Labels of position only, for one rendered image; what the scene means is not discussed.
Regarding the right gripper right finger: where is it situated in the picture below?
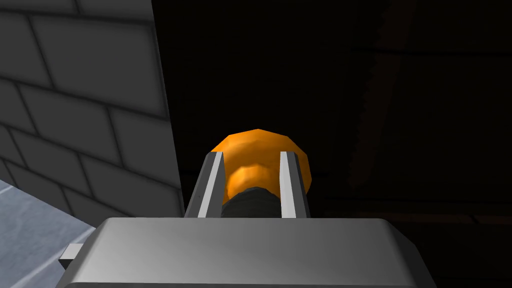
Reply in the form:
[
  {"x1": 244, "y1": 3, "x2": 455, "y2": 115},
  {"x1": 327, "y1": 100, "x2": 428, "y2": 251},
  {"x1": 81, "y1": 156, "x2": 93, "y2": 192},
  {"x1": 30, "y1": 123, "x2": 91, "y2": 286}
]
[{"x1": 279, "y1": 150, "x2": 312, "y2": 219}]

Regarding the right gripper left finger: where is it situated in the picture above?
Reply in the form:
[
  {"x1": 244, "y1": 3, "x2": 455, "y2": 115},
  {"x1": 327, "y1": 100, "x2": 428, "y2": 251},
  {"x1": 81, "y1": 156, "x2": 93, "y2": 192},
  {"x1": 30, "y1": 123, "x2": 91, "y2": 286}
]
[{"x1": 184, "y1": 151, "x2": 225, "y2": 219}]

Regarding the orange and black door knob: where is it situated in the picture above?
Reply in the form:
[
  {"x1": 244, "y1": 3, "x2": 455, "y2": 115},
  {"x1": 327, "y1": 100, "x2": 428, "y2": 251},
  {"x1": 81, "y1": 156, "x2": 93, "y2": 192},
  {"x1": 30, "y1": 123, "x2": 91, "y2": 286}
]
[{"x1": 210, "y1": 128, "x2": 313, "y2": 219}]

